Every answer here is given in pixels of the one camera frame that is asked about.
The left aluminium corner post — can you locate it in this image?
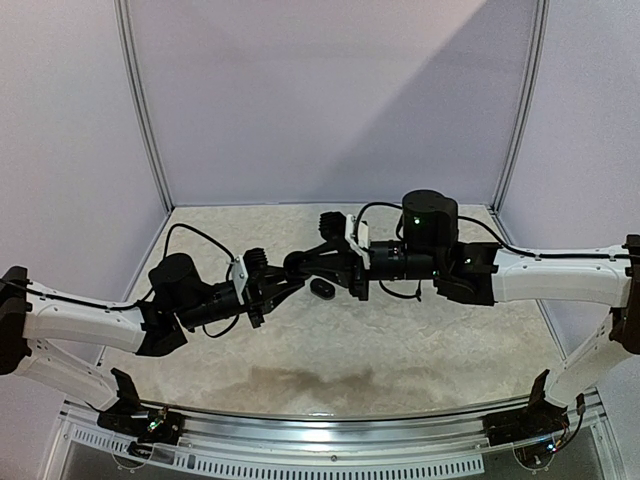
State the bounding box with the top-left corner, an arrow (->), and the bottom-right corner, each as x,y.
114,0 -> 175,214

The black oval charging case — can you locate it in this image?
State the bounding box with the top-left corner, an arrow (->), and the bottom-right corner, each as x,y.
310,278 -> 336,300

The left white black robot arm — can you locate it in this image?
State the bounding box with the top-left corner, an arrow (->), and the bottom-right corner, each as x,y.
1,248 -> 308,434

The aluminium front rail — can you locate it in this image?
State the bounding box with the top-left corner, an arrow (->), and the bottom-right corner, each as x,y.
59,387 -> 609,476

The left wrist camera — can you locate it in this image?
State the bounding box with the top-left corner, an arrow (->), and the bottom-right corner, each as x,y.
231,247 -> 268,305

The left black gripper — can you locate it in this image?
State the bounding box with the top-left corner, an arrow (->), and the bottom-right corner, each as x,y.
177,266 -> 305,331

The black round charging case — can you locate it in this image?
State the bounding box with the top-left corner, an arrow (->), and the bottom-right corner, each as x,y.
283,251 -> 311,281

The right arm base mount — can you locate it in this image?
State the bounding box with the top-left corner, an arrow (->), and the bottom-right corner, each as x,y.
482,369 -> 569,446

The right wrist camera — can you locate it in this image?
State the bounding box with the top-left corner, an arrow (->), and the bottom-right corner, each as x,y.
319,211 -> 371,270

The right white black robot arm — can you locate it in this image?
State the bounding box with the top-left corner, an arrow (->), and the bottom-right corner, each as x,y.
289,190 -> 639,436

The aluminium corner post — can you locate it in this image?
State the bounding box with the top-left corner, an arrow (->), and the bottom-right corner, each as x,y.
114,0 -> 175,214
489,0 -> 550,215

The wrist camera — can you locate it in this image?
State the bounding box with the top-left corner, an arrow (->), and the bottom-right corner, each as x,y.
319,211 -> 371,270
231,247 -> 268,305

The right aluminium corner post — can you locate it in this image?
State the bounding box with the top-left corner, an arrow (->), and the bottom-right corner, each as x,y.
489,0 -> 550,215

